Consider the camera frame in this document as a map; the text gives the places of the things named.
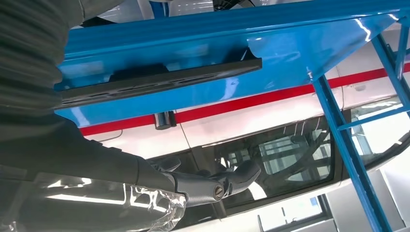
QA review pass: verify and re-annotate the blue metal shelf rack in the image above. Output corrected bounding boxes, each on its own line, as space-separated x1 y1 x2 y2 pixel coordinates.
54 0 410 232

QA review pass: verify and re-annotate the white car body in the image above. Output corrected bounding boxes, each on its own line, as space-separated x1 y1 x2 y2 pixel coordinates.
72 0 410 232

